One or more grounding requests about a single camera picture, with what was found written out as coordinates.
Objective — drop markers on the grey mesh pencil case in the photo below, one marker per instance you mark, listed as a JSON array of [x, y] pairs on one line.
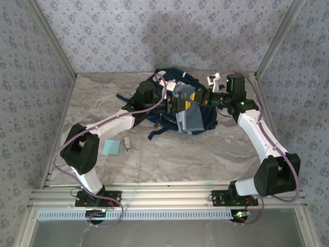
[[192, 118]]

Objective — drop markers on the navy blue backpack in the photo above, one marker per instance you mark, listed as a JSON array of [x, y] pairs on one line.
[[209, 118]]

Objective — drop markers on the light blue sticky note pad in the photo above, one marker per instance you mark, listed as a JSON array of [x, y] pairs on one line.
[[111, 147]]

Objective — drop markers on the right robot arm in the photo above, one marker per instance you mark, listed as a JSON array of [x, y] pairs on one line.
[[259, 139]]

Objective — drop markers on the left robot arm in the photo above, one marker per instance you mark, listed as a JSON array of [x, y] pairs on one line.
[[90, 180]]

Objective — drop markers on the grey metal panel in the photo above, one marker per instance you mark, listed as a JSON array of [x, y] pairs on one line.
[[167, 234]]

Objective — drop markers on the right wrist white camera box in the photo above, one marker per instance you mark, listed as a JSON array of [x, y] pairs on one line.
[[215, 85]]

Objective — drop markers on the aluminium table side rail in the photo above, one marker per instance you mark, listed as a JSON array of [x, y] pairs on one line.
[[273, 128], [59, 118]]

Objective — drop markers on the aluminium corner post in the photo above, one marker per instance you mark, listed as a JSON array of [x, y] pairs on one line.
[[278, 38], [52, 38]]

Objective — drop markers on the aluminium frame rail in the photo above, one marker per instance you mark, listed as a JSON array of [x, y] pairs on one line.
[[167, 195]]

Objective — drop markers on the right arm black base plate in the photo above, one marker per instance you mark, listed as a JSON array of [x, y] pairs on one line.
[[221, 198]]

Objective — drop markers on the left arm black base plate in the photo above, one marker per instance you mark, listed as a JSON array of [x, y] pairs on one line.
[[113, 199]]

